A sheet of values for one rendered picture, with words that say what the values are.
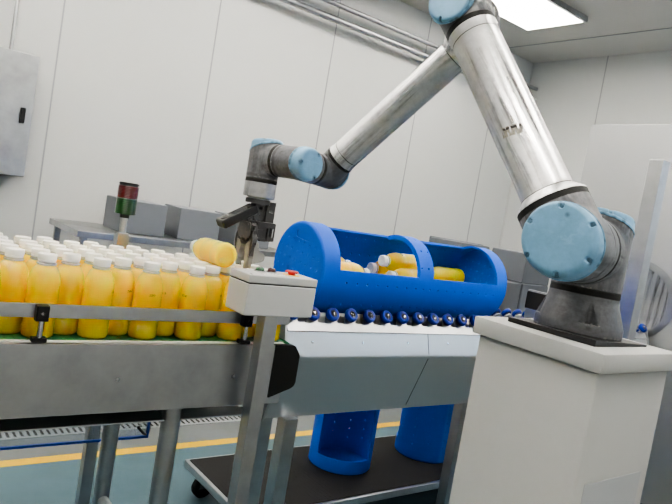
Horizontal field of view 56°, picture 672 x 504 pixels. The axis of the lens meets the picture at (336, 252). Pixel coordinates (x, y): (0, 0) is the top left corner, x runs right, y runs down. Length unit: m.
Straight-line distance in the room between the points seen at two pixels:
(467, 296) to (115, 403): 1.29
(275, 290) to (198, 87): 3.93
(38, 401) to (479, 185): 6.46
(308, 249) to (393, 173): 4.66
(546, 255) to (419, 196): 5.59
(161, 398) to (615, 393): 1.02
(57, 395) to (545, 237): 1.08
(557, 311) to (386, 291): 0.74
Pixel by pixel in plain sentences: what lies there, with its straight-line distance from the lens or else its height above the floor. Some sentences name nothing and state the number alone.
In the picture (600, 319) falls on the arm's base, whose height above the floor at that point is 1.15.
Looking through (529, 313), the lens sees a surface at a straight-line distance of 2.93.
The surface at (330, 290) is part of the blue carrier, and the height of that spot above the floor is 1.04.
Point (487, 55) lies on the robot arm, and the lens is 1.46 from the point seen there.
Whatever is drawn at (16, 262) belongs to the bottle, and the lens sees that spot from 1.53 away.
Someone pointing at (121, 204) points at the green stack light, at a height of 1.19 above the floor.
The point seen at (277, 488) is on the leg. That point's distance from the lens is 2.10.
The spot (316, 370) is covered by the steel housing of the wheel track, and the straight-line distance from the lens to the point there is 1.97.
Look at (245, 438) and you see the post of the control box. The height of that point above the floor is 0.68.
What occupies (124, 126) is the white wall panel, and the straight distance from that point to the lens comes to 5.14.
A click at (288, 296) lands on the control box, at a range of 1.58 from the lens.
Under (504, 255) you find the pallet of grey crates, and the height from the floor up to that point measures 1.14.
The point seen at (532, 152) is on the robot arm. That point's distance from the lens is 1.36.
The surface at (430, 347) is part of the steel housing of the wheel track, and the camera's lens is 2.26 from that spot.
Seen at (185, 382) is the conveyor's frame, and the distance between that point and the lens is 1.64.
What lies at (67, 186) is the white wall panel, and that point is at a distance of 5.03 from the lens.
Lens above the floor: 1.28
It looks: 4 degrees down
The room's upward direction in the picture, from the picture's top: 10 degrees clockwise
